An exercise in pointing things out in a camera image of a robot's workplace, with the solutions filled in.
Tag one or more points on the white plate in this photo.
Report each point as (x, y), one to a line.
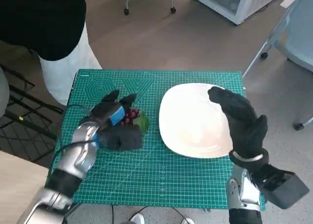
(193, 121)

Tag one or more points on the light blue chair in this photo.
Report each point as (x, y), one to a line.
(296, 33)

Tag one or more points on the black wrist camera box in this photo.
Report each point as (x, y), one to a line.
(283, 189)
(122, 139)

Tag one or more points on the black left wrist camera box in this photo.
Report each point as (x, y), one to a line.
(122, 139)

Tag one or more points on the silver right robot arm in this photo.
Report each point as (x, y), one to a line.
(244, 192)

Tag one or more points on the green cutting mat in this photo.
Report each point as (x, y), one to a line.
(151, 170)

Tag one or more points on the white glass-door cabinet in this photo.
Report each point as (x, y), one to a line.
(247, 6)

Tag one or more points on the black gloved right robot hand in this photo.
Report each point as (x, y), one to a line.
(244, 120)

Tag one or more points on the person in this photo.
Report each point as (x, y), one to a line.
(36, 18)

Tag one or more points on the wooden board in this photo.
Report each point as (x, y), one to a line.
(14, 185)

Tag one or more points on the red toy grapes with leaf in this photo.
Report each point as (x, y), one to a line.
(143, 122)

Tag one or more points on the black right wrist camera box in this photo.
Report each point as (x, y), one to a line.
(283, 189)

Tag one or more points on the rolling chair base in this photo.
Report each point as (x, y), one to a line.
(126, 11)

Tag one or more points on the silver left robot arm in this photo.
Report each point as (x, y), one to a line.
(73, 155)

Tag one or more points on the white foot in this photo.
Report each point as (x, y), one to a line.
(138, 219)
(188, 221)

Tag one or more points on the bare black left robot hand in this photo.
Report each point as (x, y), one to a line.
(107, 111)

